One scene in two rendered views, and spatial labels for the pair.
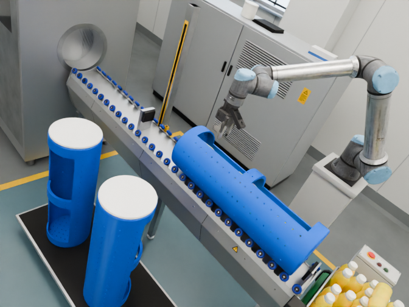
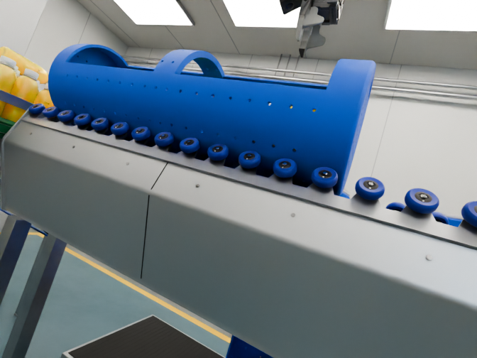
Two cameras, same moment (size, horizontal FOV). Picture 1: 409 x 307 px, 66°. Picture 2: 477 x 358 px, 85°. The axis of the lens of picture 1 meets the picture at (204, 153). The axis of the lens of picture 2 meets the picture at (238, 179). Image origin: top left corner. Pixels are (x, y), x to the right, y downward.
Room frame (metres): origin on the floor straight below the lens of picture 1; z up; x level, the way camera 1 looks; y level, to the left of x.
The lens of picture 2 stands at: (2.04, -0.20, 0.87)
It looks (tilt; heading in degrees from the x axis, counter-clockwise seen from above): 5 degrees up; 171
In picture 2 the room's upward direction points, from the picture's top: 18 degrees clockwise
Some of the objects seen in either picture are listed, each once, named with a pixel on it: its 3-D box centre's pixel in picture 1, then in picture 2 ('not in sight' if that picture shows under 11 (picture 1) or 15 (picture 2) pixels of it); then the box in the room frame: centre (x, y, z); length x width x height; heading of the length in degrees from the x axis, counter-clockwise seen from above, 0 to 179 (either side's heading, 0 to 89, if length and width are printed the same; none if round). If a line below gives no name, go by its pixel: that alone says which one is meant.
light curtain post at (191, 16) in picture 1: (164, 116); not in sight; (2.12, 0.40, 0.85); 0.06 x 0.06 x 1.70; 58
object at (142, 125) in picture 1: (146, 119); not in sight; (1.75, 0.44, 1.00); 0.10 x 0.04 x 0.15; 148
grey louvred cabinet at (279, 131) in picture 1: (234, 84); not in sight; (3.55, -0.03, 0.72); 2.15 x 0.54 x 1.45; 58
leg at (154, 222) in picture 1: (158, 212); not in sight; (1.66, 0.17, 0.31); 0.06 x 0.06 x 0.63; 58
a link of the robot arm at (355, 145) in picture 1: (360, 150); not in sight; (1.89, -0.93, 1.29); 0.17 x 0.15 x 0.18; 17
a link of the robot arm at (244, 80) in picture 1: (242, 83); not in sight; (1.45, -0.05, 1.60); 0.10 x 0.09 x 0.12; 107
